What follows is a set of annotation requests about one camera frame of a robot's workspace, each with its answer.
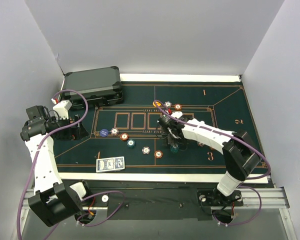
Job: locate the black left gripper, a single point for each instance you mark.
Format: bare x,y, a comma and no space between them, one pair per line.
71,130

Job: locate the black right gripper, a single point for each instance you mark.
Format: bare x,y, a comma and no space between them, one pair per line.
173,138

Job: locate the green blue chip stack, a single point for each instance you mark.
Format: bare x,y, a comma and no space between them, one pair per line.
174,149

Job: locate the orange red poker chip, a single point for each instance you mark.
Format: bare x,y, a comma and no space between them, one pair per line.
177,107
124,136

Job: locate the orange red chip stack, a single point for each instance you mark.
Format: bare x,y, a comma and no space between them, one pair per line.
158,154

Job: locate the white blue chip stack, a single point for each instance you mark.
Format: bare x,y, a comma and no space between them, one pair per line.
146,150

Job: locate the green blue poker chip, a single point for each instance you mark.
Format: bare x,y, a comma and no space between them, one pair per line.
131,143

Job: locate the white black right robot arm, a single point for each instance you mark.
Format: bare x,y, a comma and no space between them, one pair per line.
236,148

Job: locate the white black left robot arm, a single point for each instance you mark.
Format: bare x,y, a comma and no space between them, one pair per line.
53,201

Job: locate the blue blind button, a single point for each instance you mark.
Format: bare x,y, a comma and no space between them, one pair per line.
103,133

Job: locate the orange dealer button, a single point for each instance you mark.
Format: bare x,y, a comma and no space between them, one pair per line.
154,103

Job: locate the blue playing card deck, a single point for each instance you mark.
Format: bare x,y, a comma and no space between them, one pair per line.
111,164

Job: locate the black aluminium poker case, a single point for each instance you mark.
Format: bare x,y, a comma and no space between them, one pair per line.
100,86

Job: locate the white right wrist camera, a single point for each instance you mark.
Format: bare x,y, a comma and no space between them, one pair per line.
176,114

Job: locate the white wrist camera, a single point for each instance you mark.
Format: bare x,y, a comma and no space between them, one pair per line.
61,108
176,114

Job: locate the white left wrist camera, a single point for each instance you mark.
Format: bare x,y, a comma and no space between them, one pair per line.
61,108

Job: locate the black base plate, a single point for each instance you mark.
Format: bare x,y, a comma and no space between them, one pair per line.
158,201

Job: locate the aluminium mounting rail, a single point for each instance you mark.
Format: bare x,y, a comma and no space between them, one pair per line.
264,216

